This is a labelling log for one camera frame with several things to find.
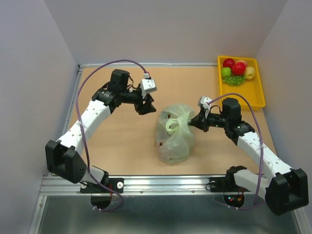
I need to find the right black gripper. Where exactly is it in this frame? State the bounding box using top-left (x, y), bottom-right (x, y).
top-left (187, 109), bottom-right (229, 132)

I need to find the light green plastic bag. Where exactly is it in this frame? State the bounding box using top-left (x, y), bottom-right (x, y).
top-left (156, 103), bottom-right (195, 164)

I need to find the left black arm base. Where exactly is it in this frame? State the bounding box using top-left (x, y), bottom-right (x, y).
top-left (79, 177), bottom-right (124, 212)

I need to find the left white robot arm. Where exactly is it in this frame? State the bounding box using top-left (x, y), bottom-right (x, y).
top-left (45, 69), bottom-right (157, 192)

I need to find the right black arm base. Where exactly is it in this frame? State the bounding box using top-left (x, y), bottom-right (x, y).
top-left (205, 166), bottom-right (248, 210)

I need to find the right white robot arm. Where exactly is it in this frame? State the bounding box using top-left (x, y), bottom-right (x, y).
top-left (189, 96), bottom-right (309, 215)

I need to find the green grape bunch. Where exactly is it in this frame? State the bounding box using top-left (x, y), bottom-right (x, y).
top-left (222, 76), bottom-right (246, 86)

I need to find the light green custard apple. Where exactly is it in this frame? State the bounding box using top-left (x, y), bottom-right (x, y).
top-left (221, 67), bottom-right (232, 79)

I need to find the yellow plastic tray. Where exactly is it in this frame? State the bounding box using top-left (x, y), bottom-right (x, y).
top-left (217, 56), bottom-right (266, 109)

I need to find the red apple centre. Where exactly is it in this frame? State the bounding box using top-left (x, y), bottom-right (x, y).
top-left (232, 61), bottom-right (246, 76)

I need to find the red apple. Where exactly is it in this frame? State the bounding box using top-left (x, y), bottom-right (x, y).
top-left (222, 58), bottom-right (235, 69)
top-left (232, 61), bottom-right (246, 76)

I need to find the red apple back left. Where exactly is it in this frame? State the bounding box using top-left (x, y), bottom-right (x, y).
top-left (222, 58), bottom-right (235, 69)

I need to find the yellow pear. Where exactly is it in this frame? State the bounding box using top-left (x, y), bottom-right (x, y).
top-left (244, 66), bottom-right (255, 80)

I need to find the peach fruit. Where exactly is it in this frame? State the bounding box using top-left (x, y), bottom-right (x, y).
top-left (237, 59), bottom-right (248, 67)

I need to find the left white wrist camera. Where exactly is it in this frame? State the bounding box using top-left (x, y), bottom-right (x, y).
top-left (139, 72), bottom-right (157, 98)

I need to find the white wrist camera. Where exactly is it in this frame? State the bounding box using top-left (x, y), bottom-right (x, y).
top-left (139, 72), bottom-right (157, 98)
top-left (198, 96), bottom-right (212, 118)

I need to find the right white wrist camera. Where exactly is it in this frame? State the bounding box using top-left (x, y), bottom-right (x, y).
top-left (198, 96), bottom-right (212, 118)

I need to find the aluminium frame rail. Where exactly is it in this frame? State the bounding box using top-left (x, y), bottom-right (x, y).
top-left (28, 63), bottom-right (305, 234)

